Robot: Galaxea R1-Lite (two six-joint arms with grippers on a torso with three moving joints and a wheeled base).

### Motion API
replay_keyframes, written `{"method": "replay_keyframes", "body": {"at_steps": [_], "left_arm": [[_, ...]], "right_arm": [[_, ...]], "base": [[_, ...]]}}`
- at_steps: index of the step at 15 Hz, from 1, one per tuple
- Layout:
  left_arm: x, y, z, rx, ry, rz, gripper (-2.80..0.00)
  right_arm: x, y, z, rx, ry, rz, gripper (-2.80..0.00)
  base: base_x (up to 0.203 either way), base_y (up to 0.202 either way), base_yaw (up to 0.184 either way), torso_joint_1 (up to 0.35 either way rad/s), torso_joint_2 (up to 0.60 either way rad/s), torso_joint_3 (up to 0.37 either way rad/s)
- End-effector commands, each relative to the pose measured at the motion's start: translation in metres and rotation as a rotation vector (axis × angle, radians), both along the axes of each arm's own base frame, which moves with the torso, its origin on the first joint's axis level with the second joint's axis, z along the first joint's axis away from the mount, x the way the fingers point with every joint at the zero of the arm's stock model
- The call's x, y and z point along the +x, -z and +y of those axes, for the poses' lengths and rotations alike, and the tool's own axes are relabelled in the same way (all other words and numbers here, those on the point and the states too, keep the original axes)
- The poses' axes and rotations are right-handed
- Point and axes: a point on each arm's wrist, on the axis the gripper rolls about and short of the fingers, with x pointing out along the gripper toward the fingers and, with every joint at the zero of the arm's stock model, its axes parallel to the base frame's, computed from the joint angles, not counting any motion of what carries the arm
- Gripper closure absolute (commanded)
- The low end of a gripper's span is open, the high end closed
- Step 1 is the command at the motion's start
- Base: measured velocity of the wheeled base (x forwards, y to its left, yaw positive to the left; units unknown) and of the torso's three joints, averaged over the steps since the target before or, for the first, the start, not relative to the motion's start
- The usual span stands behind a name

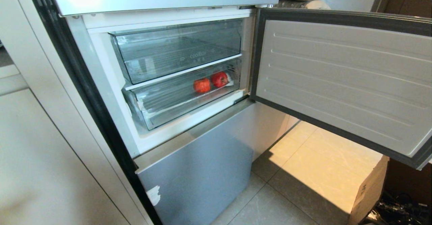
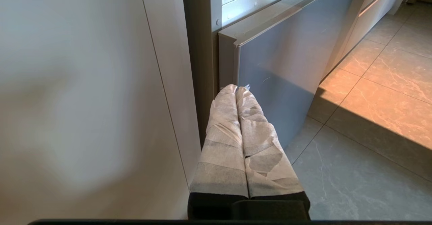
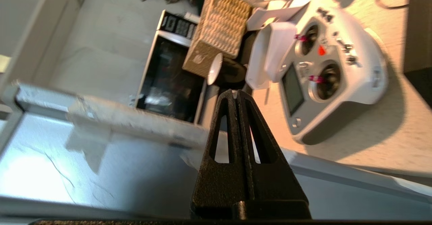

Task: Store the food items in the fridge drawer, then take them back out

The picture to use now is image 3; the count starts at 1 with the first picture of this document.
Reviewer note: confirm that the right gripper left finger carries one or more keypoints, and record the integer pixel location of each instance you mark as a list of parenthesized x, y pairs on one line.
[(219, 184)]

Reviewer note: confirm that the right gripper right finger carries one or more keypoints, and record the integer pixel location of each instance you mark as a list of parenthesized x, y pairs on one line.
[(273, 184)]

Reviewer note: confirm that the fridge drawer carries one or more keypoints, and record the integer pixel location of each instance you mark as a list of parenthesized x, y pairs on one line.
[(101, 157)]

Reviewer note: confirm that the white bowl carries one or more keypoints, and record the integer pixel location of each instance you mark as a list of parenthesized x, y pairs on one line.
[(215, 68)]

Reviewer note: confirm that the microwave oven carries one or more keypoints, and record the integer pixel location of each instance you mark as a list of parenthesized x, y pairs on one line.
[(168, 79)]

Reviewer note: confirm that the white radio remote controller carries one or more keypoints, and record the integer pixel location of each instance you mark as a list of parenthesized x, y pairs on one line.
[(334, 73)]

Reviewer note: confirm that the woven wicker basket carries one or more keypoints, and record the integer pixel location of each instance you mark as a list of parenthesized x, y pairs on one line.
[(219, 32)]

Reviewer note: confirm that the dark box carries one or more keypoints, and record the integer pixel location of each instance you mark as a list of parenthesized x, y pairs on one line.
[(418, 39)]

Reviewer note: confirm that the white phone holder bracket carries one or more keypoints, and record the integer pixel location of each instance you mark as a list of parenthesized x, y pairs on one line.
[(273, 49)]

